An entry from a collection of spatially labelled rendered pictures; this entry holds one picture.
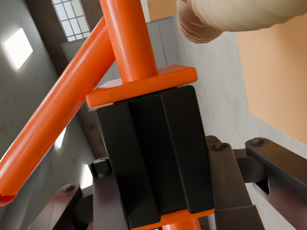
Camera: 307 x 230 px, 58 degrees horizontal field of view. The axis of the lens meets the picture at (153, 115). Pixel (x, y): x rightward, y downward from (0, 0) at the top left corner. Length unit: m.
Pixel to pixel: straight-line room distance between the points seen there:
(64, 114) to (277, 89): 0.21
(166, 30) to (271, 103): 8.73
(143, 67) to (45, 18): 8.99
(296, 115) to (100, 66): 0.19
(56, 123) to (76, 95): 0.02
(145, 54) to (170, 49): 9.07
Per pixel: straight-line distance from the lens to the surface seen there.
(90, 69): 0.18
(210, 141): 0.18
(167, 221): 0.17
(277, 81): 0.30
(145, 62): 0.15
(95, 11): 8.86
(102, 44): 0.17
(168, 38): 9.10
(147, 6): 2.03
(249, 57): 0.36
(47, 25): 9.17
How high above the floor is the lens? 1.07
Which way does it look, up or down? 1 degrees up
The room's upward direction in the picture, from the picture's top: 104 degrees counter-clockwise
